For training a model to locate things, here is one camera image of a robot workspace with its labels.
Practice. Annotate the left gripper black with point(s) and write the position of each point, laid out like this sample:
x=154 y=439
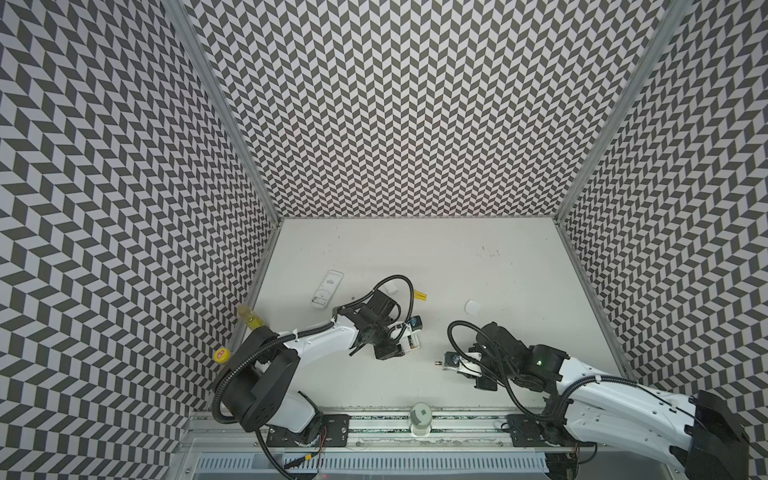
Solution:
x=389 y=351

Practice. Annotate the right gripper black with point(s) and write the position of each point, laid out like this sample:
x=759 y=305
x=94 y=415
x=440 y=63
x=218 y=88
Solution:
x=475 y=365

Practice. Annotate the white remote control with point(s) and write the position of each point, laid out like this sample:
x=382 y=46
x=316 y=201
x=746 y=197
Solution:
x=411 y=342
x=326 y=290

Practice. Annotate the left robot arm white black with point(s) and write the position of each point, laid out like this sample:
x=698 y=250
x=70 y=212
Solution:
x=253 y=387

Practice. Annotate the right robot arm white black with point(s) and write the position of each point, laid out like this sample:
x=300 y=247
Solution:
x=574 y=403

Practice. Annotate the yellow-green bottle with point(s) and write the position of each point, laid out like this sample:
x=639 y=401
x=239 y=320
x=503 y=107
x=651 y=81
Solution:
x=249 y=317

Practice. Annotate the red jar yellow lid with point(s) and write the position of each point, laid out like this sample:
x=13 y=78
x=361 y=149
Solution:
x=222 y=356

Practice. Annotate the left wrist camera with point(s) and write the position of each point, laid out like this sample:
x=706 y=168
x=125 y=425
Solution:
x=411 y=325

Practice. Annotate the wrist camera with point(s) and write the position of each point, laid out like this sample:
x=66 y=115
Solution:
x=454 y=362
x=411 y=325

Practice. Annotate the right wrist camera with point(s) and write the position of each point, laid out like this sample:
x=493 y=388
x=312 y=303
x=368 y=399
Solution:
x=454 y=362

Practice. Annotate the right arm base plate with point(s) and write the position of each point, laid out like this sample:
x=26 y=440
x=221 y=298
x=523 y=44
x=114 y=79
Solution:
x=525 y=432

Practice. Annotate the white green cylinder on rail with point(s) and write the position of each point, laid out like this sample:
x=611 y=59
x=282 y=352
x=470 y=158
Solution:
x=420 y=419

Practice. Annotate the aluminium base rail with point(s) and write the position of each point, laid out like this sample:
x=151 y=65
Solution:
x=482 y=429

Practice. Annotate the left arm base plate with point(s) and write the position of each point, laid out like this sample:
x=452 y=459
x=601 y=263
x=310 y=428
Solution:
x=331 y=430

